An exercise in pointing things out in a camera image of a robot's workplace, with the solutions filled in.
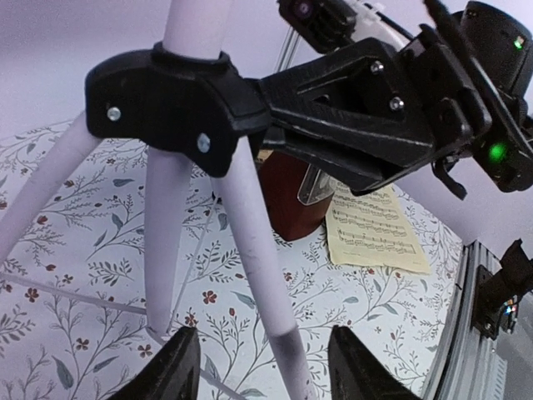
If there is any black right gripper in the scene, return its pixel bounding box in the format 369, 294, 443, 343
258, 24, 492, 196

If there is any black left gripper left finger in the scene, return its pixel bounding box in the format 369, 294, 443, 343
109, 327, 201, 400

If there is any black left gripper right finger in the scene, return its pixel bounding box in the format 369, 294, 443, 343
327, 325, 420, 400

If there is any clear plastic metronome cover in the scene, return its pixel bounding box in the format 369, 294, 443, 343
296, 165, 335, 206

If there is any dark red wooden metronome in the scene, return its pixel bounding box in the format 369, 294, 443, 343
258, 152, 332, 242

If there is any yellow sheet music page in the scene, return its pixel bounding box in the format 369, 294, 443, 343
326, 182, 431, 274

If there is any white tripod music stand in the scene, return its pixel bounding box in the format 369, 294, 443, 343
1, 0, 316, 399

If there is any floral table cloth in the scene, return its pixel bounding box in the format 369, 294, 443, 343
1, 140, 462, 399

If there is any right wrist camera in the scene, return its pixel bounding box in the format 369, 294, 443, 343
277, 0, 357, 54

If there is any aluminium front rail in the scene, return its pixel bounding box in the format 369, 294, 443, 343
422, 242, 532, 399

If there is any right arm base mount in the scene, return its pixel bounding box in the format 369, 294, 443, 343
471, 238, 532, 341

